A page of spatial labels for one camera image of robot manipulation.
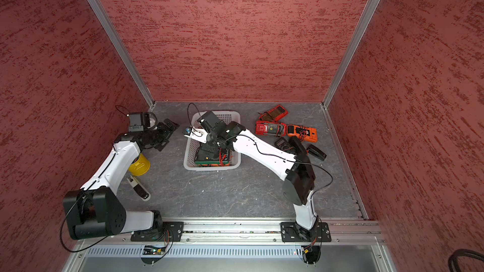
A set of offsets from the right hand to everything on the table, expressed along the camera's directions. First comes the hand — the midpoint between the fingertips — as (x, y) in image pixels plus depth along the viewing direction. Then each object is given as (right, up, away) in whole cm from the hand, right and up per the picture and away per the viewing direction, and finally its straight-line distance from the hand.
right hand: (208, 140), depth 79 cm
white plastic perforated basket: (-11, -3, +10) cm, 15 cm away
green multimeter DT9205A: (+1, -4, -10) cm, 10 cm away
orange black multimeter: (0, -13, +10) cm, 17 cm away
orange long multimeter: (+51, +1, +22) cm, 56 cm away
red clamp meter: (+26, +5, +22) cm, 35 cm away
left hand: (-17, +2, +6) cm, 18 cm away
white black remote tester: (-31, -21, +2) cm, 38 cm away
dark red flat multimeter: (+34, +13, +32) cm, 48 cm away
